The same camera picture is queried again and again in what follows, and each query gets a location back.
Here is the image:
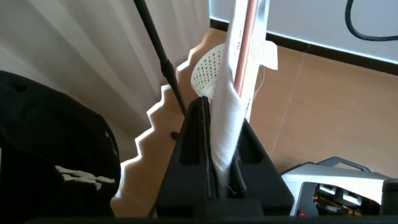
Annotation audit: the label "black clothes rack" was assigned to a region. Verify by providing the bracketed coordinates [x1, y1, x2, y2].
[132, 0, 189, 141]

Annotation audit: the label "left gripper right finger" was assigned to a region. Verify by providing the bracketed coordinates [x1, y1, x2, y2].
[229, 119, 295, 217]

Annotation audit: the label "white garment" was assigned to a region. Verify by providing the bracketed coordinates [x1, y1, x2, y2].
[210, 0, 279, 190]

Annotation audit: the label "black cable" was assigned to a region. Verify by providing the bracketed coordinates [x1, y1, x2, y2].
[344, 0, 398, 42]

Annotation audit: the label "pink clothes hanger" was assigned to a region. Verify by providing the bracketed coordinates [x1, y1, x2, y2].
[233, 0, 259, 97]

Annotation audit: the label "white laundry basket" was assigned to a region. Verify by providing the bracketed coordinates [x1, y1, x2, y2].
[190, 42, 265, 102]

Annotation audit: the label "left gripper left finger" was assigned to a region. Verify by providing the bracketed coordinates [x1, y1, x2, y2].
[155, 95, 219, 218]

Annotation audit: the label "black shorts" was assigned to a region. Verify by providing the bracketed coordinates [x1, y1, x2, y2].
[0, 70, 122, 219]

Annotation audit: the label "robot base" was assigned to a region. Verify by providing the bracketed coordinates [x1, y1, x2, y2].
[281, 156, 398, 218]

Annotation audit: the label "beige curtain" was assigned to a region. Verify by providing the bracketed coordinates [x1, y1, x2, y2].
[0, 0, 212, 162]

